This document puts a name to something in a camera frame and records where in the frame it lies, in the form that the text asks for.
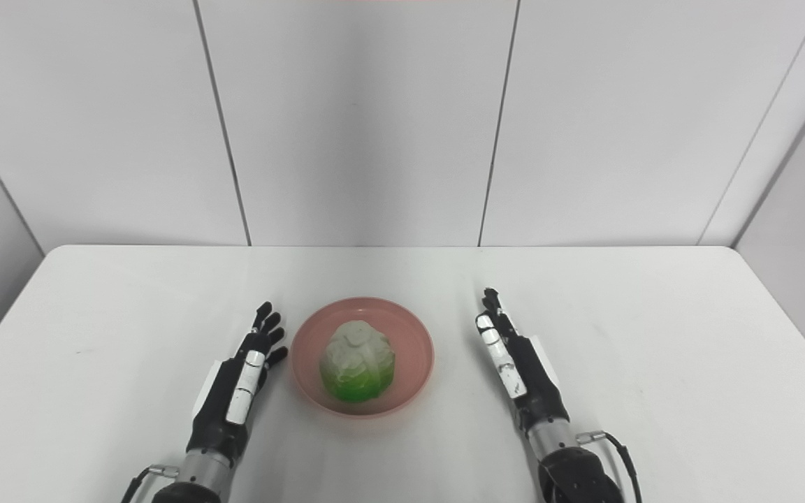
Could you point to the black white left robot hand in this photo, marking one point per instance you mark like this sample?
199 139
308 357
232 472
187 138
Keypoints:
224 405

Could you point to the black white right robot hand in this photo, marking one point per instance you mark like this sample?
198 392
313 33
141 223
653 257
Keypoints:
532 381

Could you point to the pink round plate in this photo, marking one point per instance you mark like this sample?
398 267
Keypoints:
413 349

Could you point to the green white toy cabbage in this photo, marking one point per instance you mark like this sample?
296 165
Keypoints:
357 363

